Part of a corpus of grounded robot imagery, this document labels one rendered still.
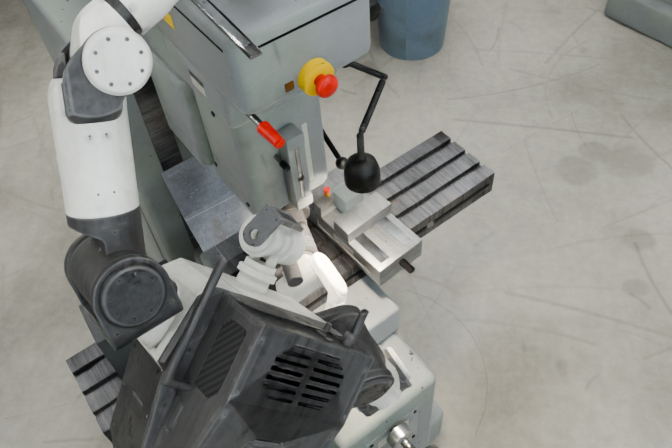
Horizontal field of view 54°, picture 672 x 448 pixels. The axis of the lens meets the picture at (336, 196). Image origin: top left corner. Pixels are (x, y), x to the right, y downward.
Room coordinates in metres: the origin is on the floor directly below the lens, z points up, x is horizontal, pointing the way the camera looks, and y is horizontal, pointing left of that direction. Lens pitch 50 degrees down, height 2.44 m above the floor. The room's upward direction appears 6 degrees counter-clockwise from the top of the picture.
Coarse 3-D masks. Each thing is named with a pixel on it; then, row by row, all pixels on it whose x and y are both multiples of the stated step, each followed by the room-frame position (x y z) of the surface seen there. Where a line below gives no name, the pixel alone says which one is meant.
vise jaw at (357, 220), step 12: (360, 204) 1.11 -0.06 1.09; (372, 204) 1.11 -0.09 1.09; (384, 204) 1.10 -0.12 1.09; (348, 216) 1.08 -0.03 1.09; (360, 216) 1.07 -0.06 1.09; (372, 216) 1.07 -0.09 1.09; (384, 216) 1.09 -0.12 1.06; (336, 228) 1.06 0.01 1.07; (348, 228) 1.04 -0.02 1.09; (360, 228) 1.04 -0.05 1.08; (348, 240) 1.02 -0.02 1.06
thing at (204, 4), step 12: (192, 0) 0.87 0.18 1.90; (204, 0) 0.86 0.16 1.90; (204, 12) 0.84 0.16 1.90; (216, 12) 0.83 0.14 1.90; (216, 24) 0.80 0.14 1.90; (228, 24) 0.80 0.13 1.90; (228, 36) 0.77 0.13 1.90; (240, 36) 0.77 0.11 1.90; (240, 48) 0.74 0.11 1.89; (252, 48) 0.74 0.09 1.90
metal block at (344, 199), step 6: (342, 186) 1.15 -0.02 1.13; (336, 192) 1.13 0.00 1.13; (342, 192) 1.13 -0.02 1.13; (348, 192) 1.13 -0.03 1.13; (354, 192) 1.13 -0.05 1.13; (336, 198) 1.13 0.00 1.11; (342, 198) 1.11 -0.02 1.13; (348, 198) 1.11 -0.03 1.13; (354, 198) 1.11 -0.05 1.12; (360, 198) 1.12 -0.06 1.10; (336, 204) 1.13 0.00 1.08; (342, 204) 1.11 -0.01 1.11; (348, 204) 1.10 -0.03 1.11; (354, 204) 1.11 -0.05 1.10; (342, 210) 1.11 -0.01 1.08; (348, 210) 1.10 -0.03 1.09
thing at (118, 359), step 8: (160, 264) 0.93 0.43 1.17; (88, 320) 0.79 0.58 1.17; (96, 328) 0.77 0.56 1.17; (96, 336) 0.75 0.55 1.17; (104, 344) 0.74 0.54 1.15; (128, 344) 0.76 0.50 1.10; (104, 352) 0.73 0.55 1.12; (112, 352) 0.74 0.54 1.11; (120, 352) 0.75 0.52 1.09; (128, 352) 0.75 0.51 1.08; (112, 360) 0.74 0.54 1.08; (120, 360) 0.74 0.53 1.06; (120, 368) 0.74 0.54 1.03; (120, 376) 0.73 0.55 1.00
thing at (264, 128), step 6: (246, 114) 0.82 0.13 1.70; (252, 114) 0.82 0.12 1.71; (252, 120) 0.81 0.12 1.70; (258, 120) 0.80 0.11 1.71; (258, 126) 0.79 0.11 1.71; (264, 126) 0.78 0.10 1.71; (270, 126) 0.78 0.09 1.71; (258, 132) 0.78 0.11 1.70; (264, 132) 0.77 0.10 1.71; (270, 132) 0.77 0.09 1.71; (276, 132) 0.77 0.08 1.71; (270, 138) 0.76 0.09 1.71; (276, 138) 0.75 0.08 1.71; (282, 138) 0.75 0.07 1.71; (276, 144) 0.75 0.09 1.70; (282, 144) 0.75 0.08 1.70
